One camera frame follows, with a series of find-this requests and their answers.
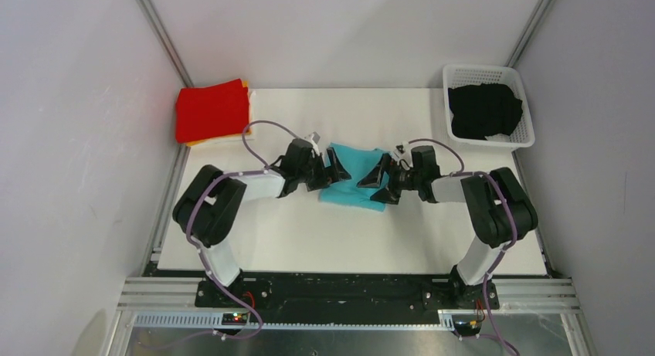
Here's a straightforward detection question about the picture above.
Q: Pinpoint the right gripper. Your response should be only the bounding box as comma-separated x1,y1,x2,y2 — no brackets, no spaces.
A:
358,153,423,205

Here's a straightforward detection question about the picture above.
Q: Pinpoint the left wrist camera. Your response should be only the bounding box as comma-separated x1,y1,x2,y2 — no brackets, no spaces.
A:
304,131,321,156

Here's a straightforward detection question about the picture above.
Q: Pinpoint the folded orange t-shirt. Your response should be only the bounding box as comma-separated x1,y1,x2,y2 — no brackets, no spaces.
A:
185,80,253,148

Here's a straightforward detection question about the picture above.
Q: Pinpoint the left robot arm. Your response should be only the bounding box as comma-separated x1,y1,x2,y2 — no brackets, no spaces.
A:
172,139,351,307

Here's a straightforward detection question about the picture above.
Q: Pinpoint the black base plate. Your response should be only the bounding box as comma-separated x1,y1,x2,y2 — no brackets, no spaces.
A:
195,272,500,326

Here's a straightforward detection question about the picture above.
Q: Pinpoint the cyan t-shirt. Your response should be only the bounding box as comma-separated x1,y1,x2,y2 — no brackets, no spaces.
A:
318,143,386,212

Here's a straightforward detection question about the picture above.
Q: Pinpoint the left controller board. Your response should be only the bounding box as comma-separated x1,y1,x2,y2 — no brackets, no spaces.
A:
221,312,249,326

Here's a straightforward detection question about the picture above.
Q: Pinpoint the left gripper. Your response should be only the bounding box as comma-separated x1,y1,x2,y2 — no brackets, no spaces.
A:
296,147,349,192

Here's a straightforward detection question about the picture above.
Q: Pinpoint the white garment in basket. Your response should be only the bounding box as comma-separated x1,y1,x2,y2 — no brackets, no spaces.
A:
485,134,512,143

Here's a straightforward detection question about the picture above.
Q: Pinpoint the folded white t-shirt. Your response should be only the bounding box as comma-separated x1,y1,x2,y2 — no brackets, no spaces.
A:
192,87,256,147

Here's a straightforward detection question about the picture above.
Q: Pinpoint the folded red t-shirt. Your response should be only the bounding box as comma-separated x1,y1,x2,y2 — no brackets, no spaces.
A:
175,78,251,144

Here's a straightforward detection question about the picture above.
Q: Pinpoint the black t-shirt in basket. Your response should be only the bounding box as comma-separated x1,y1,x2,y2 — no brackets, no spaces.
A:
447,83,523,141

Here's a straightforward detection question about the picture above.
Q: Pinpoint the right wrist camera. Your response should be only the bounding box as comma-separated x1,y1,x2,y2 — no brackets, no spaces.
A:
391,141,412,170

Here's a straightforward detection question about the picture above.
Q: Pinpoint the right controller board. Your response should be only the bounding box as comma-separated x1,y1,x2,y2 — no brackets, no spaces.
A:
453,318,484,338

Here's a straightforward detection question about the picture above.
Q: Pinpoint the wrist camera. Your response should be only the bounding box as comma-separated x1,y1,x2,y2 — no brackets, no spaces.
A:
304,131,321,156
391,141,412,170

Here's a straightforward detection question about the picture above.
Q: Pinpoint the aluminium frame rail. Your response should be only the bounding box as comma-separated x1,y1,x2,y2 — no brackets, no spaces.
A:
107,272,595,355

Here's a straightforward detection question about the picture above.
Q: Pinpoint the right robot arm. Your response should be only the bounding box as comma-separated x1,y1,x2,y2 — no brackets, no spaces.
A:
357,145,538,308

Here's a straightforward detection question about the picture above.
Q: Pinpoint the white plastic basket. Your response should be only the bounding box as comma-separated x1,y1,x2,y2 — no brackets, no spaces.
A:
443,63,535,151

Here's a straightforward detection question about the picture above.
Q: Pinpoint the controller board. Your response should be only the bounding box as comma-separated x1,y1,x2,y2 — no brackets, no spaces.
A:
221,312,249,326
453,318,484,338

